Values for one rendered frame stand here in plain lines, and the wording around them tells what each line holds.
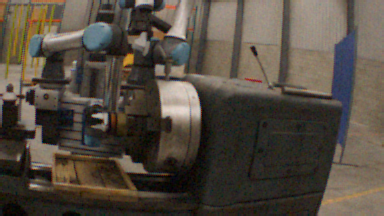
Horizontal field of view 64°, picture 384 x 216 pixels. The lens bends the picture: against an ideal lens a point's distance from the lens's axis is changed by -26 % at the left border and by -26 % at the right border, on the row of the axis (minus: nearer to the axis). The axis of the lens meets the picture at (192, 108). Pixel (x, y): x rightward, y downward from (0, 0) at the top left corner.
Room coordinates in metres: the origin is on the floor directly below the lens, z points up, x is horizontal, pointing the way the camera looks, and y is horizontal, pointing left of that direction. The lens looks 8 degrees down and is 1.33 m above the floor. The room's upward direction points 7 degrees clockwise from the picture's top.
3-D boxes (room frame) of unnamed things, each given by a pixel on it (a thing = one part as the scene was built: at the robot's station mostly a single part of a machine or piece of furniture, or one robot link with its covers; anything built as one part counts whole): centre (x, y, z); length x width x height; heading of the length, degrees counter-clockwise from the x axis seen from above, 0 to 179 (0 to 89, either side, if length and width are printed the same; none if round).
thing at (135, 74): (1.90, 0.25, 1.21); 0.15 x 0.15 x 0.10
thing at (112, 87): (1.61, 0.34, 1.19); 0.12 x 0.11 x 0.49; 68
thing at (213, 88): (1.49, -0.28, 1.06); 0.59 x 0.48 x 0.39; 112
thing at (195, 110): (1.35, 0.04, 1.08); 0.31 x 0.03 x 0.31; 22
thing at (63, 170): (1.23, 0.33, 0.89); 0.36 x 0.30 x 0.04; 22
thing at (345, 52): (7.35, -3.10, 1.18); 4.12 x 0.80 x 2.35; 164
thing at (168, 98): (1.32, 0.09, 1.08); 0.32 x 0.09 x 0.32; 22
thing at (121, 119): (1.27, 0.23, 1.08); 0.09 x 0.09 x 0.09; 22
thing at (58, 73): (1.77, 0.73, 1.21); 0.15 x 0.15 x 0.10
